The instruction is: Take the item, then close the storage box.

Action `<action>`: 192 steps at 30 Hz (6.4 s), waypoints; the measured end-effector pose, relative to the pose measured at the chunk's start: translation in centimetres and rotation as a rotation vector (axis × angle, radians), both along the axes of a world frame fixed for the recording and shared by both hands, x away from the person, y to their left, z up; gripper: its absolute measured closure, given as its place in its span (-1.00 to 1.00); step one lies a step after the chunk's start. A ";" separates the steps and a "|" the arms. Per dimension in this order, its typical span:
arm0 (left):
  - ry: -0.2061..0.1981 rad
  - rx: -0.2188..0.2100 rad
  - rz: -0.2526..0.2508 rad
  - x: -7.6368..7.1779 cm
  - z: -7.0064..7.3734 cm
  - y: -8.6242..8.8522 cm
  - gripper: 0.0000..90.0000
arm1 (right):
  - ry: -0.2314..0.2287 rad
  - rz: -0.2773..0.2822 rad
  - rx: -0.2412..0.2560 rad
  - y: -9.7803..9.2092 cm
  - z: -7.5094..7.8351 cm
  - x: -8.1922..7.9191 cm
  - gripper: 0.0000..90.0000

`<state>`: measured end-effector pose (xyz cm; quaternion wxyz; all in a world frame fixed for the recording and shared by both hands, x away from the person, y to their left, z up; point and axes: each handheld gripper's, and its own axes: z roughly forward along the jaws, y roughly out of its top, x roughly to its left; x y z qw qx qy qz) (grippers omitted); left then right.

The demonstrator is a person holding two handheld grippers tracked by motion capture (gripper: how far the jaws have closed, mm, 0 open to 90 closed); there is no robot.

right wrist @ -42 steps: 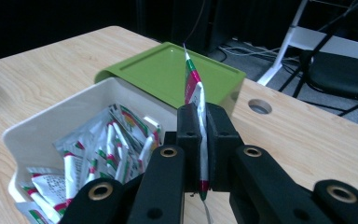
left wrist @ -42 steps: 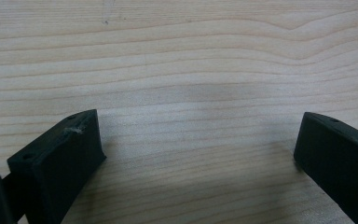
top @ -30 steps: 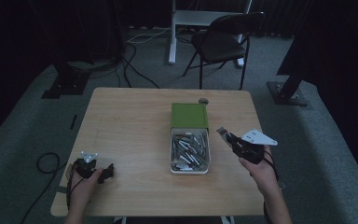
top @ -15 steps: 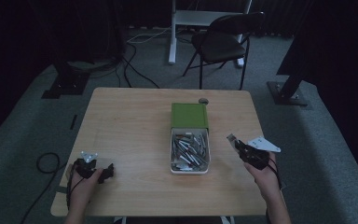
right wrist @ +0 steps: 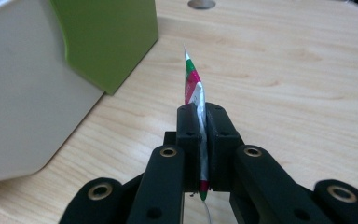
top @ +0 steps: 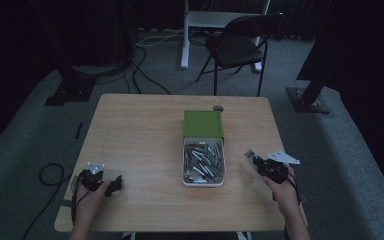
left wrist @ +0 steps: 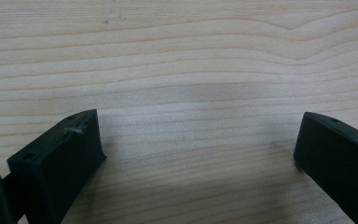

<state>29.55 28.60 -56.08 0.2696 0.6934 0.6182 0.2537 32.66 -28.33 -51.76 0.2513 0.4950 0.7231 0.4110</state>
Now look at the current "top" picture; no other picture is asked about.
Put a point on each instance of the short black strip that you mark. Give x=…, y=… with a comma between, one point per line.
x=78, y=130

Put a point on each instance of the small grey round object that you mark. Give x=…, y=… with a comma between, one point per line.
x=218, y=107

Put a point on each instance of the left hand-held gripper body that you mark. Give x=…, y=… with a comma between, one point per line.
x=91, y=180

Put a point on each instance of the black folding chair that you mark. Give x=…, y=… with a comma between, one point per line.
x=236, y=50

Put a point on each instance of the white table leg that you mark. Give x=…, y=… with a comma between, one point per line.
x=243, y=236
x=128, y=236

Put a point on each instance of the black stand with base plate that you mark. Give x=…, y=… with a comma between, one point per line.
x=70, y=91
x=308, y=100

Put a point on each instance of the green drawer box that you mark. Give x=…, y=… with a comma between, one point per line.
x=202, y=123

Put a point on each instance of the pile of pens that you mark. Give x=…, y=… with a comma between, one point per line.
x=202, y=161

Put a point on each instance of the person's right hand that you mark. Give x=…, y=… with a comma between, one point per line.
x=283, y=196

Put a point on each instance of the clear pen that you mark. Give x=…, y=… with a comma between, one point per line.
x=249, y=153

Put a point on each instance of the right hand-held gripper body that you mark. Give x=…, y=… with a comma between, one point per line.
x=276, y=170

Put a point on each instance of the dark curtain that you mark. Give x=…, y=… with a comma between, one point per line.
x=363, y=66

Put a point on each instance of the grey tape piece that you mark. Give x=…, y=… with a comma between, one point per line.
x=65, y=203

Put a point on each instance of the person's left hand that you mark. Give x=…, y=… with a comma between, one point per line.
x=88, y=203

